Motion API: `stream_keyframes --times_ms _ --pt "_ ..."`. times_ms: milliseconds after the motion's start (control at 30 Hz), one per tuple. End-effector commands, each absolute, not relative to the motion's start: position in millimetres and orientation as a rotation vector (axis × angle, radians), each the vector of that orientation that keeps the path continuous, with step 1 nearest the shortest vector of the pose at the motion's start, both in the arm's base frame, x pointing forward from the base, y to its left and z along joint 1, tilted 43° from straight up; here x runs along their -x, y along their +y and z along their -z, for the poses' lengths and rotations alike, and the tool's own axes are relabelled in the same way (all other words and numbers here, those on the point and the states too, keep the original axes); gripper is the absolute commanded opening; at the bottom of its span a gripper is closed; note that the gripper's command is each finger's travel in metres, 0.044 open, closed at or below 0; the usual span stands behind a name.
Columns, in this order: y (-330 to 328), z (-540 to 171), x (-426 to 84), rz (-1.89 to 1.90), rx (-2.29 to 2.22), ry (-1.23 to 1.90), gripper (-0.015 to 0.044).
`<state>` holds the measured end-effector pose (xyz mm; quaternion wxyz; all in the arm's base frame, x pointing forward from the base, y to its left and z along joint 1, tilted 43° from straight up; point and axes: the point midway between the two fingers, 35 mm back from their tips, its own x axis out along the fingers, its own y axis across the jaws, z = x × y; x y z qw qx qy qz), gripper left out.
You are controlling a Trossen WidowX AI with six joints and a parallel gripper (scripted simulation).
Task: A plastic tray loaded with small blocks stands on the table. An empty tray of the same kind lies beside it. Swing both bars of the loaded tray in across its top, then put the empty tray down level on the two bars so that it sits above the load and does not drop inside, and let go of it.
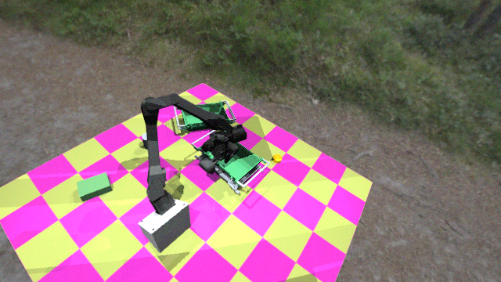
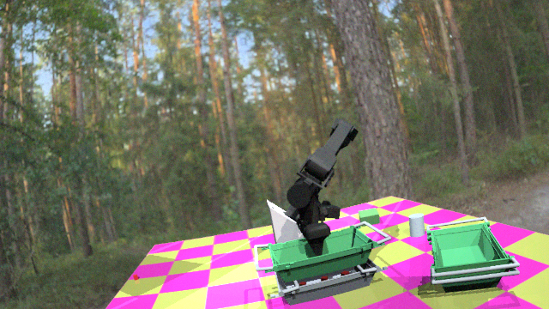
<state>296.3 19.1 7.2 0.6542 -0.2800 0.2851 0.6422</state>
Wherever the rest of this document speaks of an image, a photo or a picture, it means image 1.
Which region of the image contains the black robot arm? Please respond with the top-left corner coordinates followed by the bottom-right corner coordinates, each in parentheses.
top-left (141, 93), bottom-right (247, 215)

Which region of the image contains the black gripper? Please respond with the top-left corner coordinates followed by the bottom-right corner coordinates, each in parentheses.
top-left (199, 141), bottom-right (239, 175)

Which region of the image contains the green rectangular block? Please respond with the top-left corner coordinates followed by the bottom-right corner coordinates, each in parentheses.
top-left (77, 172), bottom-right (112, 202)

